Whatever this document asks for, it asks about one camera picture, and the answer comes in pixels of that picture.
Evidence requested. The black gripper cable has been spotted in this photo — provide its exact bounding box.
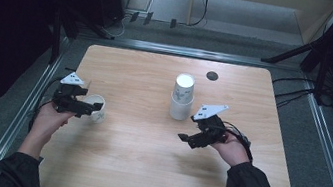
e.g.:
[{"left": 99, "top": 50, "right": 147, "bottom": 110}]
[
  {"left": 211, "top": 119, "right": 259, "bottom": 164},
  {"left": 26, "top": 72, "right": 68, "bottom": 138}
]

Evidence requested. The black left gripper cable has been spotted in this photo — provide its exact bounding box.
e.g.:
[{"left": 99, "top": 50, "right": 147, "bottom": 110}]
[{"left": 26, "top": 72, "right": 68, "bottom": 138}]

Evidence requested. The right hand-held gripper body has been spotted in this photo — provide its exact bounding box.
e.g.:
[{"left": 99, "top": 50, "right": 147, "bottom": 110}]
[{"left": 186, "top": 99, "right": 233, "bottom": 153}]

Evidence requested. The person's left hand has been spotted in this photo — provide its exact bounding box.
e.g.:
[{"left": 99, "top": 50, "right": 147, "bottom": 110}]
[{"left": 30, "top": 99, "right": 77, "bottom": 145}]

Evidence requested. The plain white paper cup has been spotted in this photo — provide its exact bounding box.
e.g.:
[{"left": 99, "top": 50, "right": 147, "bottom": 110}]
[{"left": 167, "top": 90, "right": 196, "bottom": 124}]

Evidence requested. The black tripod stand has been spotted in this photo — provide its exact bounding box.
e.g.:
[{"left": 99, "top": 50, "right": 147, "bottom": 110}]
[{"left": 254, "top": 0, "right": 333, "bottom": 111}]

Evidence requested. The person's right hand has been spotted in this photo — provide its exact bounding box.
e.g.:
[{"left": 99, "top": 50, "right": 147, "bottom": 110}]
[{"left": 207, "top": 129, "right": 255, "bottom": 170}]

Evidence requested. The black round table grommet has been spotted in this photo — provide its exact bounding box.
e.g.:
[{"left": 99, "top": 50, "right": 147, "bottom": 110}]
[{"left": 205, "top": 70, "right": 220, "bottom": 82}]

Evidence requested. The white floor cable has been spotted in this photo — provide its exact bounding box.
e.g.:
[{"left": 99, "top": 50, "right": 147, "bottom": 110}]
[{"left": 108, "top": 10, "right": 134, "bottom": 41}]

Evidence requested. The black metal stand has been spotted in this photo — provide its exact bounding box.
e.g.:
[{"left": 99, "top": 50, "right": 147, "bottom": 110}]
[{"left": 45, "top": 4, "right": 119, "bottom": 75}]

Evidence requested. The black floor clip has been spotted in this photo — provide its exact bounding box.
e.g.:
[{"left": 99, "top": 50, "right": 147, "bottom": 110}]
[
  {"left": 142, "top": 10, "right": 155, "bottom": 27},
  {"left": 129, "top": 10, "right": 141, "bottom": 24},
  {"left": 168, "top": 17, "right": 178, "bottom": 30}
]

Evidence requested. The black floor cable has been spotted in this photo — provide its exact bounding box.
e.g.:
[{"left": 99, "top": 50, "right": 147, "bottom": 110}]
[
  {"left": 275, "top": 89, "right": 310, "bottom": 113},
  {"left": 273, "top": 84, "right": 315, "bottom": 104},
  {"left": 271, "top": 72, "right": 317, "bottom": 91}
]

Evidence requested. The small printed paper cup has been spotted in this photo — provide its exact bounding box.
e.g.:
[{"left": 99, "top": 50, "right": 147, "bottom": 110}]
[{"left": 78, "top": 91, "right": 109, "bottom": 125}]

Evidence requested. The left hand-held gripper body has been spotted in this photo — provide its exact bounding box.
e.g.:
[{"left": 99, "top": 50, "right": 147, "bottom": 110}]
[{"left": 49, "top": 69, "right": 88, "bottom": 118}]

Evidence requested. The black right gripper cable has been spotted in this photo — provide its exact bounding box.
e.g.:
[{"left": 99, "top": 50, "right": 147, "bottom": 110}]
[{"left": 211, "top": 119, "right": 259, "bottom": 164}]

